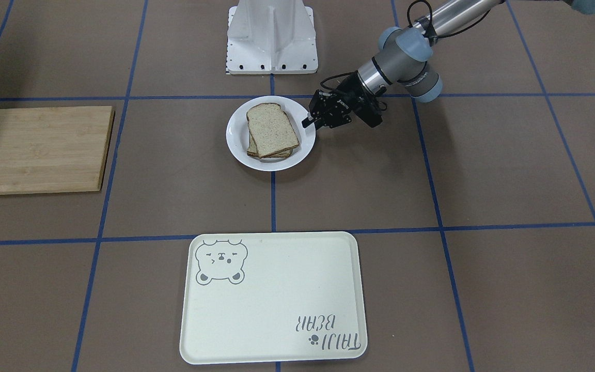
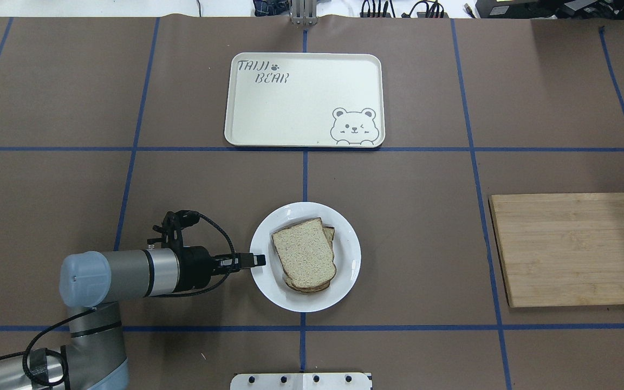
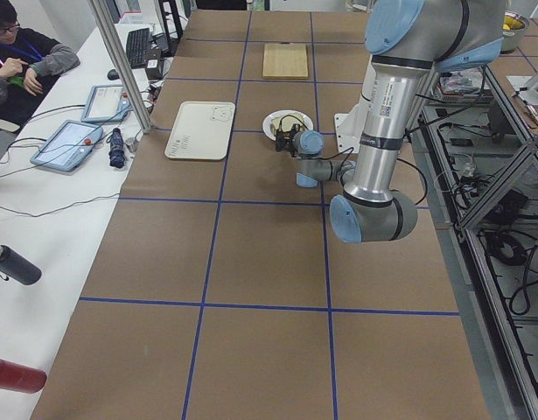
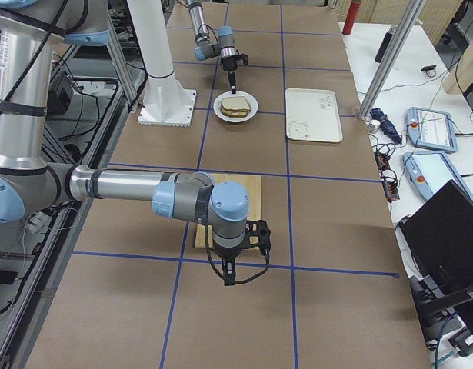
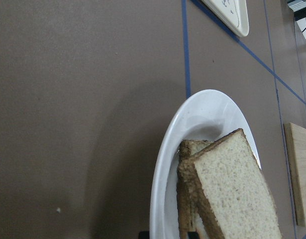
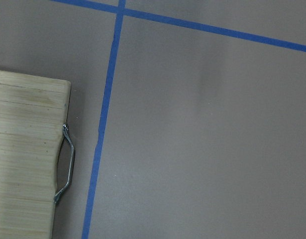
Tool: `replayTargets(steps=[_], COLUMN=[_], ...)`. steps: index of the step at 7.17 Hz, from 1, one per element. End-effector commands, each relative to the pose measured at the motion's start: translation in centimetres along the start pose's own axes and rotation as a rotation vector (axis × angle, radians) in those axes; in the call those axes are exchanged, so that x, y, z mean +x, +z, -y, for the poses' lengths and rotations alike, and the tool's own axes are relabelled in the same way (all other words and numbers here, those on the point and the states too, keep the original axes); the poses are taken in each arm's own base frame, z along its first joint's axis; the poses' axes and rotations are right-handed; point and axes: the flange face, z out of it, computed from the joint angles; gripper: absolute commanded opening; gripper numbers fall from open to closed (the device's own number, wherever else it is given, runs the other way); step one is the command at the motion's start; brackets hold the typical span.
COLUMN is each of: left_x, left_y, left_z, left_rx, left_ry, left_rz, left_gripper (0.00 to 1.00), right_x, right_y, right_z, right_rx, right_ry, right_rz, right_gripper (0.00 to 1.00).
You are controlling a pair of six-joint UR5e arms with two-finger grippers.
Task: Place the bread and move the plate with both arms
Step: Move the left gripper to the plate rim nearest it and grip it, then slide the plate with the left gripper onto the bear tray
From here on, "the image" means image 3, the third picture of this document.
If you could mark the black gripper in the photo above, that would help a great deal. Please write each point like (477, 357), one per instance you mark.
(288, 141)

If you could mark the white bread slice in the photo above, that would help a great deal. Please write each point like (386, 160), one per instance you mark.
(285, 122)

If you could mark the white round plate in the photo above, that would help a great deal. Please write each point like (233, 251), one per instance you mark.
(308, 124)

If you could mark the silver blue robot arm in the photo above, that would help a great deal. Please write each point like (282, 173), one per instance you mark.
(406, 39)

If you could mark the wooden cutting board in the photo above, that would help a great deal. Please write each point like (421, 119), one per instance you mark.
(285, 61)

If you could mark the cream bear serving tray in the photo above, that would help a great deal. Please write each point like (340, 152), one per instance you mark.
(201, 131)

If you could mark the small black box on desk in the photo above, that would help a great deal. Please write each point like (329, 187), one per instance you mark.
(154, 69)

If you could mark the small silver cup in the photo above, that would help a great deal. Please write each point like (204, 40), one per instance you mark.
(131, 144)

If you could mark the folded blue umbrella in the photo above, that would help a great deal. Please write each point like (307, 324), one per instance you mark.
(116, 152)

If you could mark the black keyboard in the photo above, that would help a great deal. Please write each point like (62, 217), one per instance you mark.
(137, 46)

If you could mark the far teach pendant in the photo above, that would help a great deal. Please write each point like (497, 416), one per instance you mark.
(106, 104)

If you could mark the teach pendant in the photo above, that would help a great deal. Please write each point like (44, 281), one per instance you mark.
(106, 104)
(68, 146)

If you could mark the black computer mouse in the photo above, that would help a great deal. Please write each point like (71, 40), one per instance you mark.
(112, 75)

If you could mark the near teach pendant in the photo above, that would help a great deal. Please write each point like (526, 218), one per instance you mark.
(68, 146)

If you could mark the seated person in black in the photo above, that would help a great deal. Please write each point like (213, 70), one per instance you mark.
(30, 65)

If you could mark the black bottle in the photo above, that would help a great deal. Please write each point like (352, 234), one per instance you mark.
(17, 267)

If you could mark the red bottle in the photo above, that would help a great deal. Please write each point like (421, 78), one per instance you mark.
(20, 378)

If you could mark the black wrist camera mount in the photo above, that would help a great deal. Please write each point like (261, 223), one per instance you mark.
(295, 130)

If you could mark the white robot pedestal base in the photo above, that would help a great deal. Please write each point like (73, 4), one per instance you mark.
(377, 122)

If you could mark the aluminium side frame rail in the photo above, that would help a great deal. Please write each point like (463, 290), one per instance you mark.
(483, 166)

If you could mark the aluminium frame post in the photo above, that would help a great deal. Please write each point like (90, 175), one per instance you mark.
(117, 54)

